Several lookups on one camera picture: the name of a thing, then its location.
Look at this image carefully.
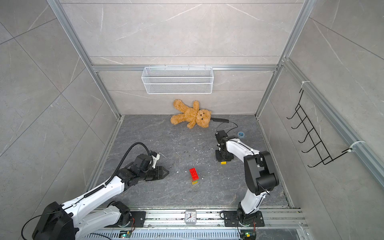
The thin black camera cable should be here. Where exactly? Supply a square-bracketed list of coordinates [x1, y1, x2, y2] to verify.
[214, 120, 239, 134]

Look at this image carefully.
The black corrugated cable hose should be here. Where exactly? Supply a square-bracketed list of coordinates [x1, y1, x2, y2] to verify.
[104, 142, 151, 185]

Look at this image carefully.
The black wire hook rack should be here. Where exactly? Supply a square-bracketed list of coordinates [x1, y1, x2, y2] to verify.
[286, 89, 353, 168]

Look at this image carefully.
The black comb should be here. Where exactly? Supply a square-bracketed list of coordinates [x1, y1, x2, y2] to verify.
[211, 118, 229, 123]

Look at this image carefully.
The brown teddy bear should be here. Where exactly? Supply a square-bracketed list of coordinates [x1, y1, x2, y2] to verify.
[171, 99, 212, 129]

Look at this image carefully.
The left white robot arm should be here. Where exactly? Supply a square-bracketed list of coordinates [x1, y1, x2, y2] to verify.
[32, 166, 169, 240]

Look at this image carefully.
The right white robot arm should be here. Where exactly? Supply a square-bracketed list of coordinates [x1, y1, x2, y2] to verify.
[215, 130, 280, 227]

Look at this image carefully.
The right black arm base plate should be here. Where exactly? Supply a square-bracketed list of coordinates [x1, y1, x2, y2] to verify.
[220, 211, 265, 227]

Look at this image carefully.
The white wire mesh basket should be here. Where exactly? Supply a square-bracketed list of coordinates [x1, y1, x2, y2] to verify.
[142, 66, 214, 94]

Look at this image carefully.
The red long lego brick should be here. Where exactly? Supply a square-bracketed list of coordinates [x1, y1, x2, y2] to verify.
[190, 168, 199, 182]

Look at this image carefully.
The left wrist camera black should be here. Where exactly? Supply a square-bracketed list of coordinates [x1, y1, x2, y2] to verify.
[134, 151, 160, 172]

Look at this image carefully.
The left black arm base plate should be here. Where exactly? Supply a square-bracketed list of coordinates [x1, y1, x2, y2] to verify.
[128, 211, 147, 228]

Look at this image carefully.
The small white clock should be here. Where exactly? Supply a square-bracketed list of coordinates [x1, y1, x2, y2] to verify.
[185, 210, 197, 225]

